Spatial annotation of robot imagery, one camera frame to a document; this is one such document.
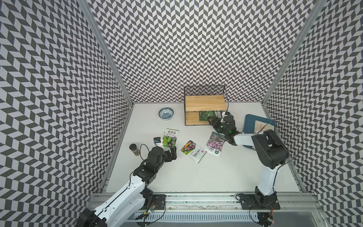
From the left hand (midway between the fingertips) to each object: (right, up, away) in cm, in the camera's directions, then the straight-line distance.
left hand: (169, 149), depth 84 cm
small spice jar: (-21, +1, -1) cm, 21 cm away
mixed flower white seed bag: (+15, -3, +7) cm, 17 cm away
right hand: (+26, +16, +14) cm, 34 cm away
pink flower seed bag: (+30, +1, +10) cm, 31 cm away
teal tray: (+56, +13, +19) cm, 61 cm away
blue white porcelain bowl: (-6, +22, +27) cm, 35 cm away
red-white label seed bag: (-1, +5, +14) cm, 15 cm away
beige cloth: (+64, +12, +18) cm, 68 cm away
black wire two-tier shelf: (+22, +33, +17) cm, 43 cm away
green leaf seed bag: (+24, +20, +25) cm, 40 cm away
